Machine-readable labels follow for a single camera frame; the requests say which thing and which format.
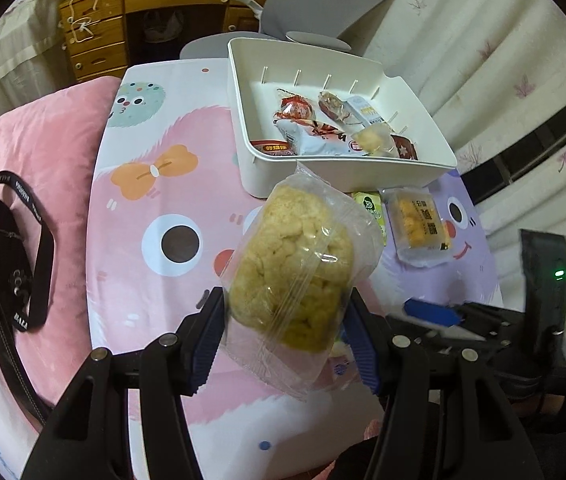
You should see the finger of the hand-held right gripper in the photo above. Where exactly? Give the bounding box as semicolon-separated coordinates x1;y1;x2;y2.
402;297;508;335

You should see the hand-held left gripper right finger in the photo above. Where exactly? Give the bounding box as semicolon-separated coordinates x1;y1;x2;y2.
345;290;546;480

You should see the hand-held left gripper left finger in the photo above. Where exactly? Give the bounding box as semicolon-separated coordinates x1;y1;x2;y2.
20;287;226;480

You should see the yellow rice cake packet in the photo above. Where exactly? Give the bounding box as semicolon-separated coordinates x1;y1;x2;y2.
220;160;384;403

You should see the large white snack bag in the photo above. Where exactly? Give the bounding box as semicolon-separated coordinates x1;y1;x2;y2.
273;117;371;157

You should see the red snack packet yellow label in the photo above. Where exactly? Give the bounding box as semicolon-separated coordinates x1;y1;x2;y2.
252;139;298;157

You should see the round red snack packet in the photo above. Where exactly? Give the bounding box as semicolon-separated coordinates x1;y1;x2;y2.
275;89;316;123

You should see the white plastic bin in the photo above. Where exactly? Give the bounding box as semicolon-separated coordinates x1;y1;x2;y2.
225;36;458;198

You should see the orange cake packet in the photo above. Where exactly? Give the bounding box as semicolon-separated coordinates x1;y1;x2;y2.
382;186;456;267

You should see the green snack packet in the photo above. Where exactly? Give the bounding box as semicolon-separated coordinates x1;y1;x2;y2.
353;191;388;246

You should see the dark window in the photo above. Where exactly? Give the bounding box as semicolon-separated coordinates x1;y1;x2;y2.
458;85;566;206

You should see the white leaf print curtain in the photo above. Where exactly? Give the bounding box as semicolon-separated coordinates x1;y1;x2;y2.
0;0;76;138
363;0;566;311

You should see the grey bag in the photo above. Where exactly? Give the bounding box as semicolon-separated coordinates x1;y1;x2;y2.
143;10;186;43

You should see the wooden desk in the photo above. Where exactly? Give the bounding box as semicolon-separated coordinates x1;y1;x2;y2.
58;0;284;83

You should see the white cable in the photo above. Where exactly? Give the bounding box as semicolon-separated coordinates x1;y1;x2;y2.
65;0;101;43

